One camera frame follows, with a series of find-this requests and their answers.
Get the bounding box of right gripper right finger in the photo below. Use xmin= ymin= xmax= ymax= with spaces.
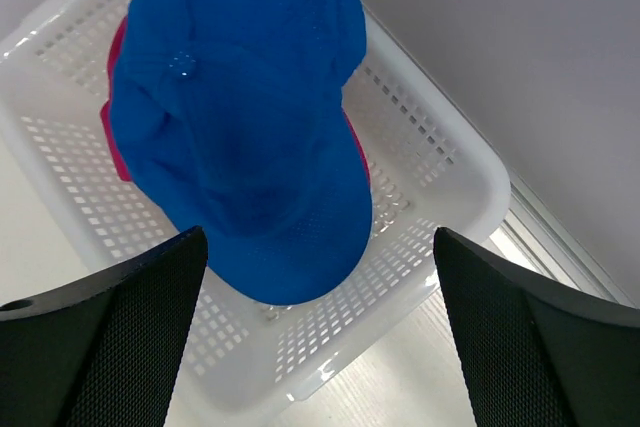
xmin=433 ymin=227 xmax=639 ymax=426

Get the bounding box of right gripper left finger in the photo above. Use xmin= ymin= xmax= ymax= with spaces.
xmin=1 ymin=227 xmax=208 ymax=426

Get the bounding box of pink cap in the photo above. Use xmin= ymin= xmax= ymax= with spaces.
xmin=106 ymin=14 xmax=366 ymax=198

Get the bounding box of blue cap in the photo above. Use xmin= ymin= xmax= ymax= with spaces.
xmin=106 ymin=0 xmax=373 ymax=305

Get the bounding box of white plastic basket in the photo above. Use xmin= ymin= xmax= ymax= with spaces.
xmin=1 ymin=0 xmax=511 ymax=426

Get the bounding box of right aluminium frame post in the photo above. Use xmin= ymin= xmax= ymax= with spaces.
xmin=483 ymin=170 xmax=639 ymax=308

